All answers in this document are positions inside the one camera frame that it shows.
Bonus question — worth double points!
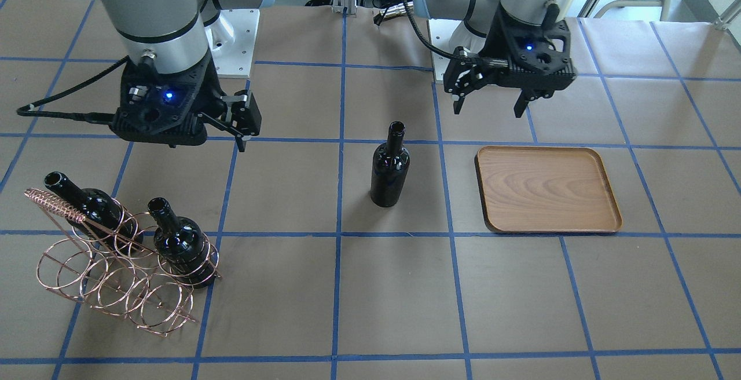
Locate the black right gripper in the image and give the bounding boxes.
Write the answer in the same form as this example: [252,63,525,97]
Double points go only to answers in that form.
[109,59,262,153]

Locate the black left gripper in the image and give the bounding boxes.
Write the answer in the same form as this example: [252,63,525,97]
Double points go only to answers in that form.
[443,7,578,118]

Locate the dark wine bottle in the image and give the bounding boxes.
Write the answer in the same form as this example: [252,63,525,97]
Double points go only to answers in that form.
[370,121,410,207]
[44,171,142,254]

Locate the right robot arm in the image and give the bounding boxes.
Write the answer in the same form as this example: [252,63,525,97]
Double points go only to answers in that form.
[101,0,274,151]

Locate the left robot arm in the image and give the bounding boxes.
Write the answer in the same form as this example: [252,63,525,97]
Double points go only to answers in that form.
[413,0,577,117]

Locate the wooden tray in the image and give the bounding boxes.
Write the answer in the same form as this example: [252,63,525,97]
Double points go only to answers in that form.
[475,145,623,234]

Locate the dark wine bottle end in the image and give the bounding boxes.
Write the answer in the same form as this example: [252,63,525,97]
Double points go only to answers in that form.
[148,197,218,288]

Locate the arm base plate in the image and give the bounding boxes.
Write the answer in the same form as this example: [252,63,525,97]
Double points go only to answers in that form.
[206,9,261,79]
[428,19,486,53]

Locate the copper wire bottle basket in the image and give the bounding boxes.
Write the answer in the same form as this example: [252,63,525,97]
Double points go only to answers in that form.
[24,188,220,337]

